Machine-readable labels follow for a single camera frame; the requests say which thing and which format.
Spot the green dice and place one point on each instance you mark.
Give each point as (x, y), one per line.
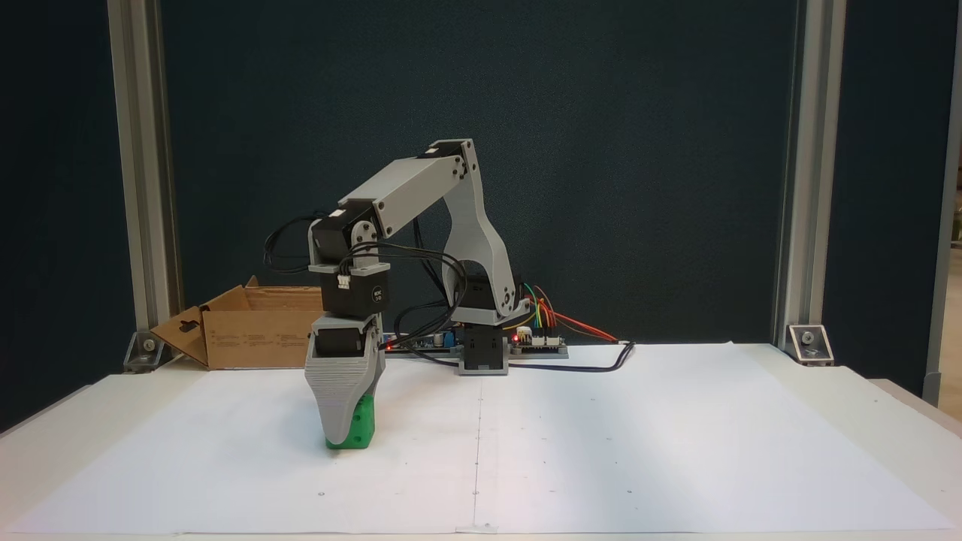
(362, 424)

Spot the grey post at picture edge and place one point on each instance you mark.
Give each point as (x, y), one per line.
(948, 225)

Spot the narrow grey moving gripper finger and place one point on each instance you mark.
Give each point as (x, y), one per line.
(378, 361)

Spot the metal corner bracket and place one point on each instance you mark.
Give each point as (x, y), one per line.
(810, 344)
(144, 353)

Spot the circuit board with white connector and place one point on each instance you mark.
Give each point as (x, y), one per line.
(539, 346)

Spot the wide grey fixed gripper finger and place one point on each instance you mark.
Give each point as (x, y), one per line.
(337, 394)

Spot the circuit board with blue terminal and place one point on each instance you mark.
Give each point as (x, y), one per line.
(428, 346)

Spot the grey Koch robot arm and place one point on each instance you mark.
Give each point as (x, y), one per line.
(473, 225)

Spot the aluminium frame post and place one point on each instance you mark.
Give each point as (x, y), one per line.
(810, 188)
(143, 188)

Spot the open cardboard box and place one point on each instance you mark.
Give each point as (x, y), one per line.
(248, 342)

